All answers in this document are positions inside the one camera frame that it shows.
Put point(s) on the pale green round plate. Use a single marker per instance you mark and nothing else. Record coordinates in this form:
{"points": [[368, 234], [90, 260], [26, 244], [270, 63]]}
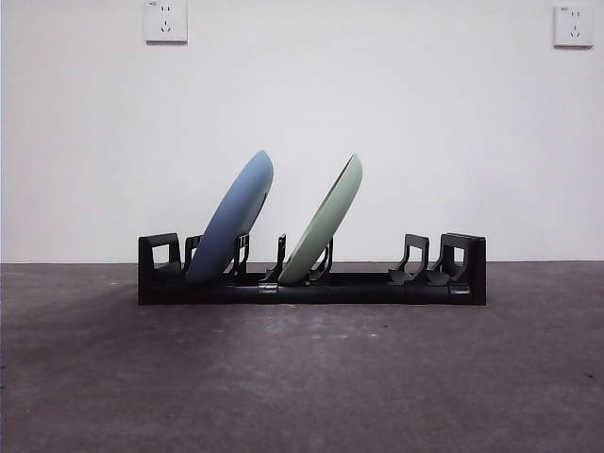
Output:
{"points": [[325, 222]]}

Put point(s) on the blue round plate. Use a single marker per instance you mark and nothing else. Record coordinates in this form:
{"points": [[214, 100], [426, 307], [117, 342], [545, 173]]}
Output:
{"points": [[231, 222]]}

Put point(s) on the black plastic plate rack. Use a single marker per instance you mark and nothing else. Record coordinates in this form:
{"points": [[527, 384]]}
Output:
{"points": [[474, 269]]}

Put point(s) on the white wall socket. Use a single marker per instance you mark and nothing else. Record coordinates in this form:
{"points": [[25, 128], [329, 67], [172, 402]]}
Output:
{"points": [[166, 23], [573, 28]]}

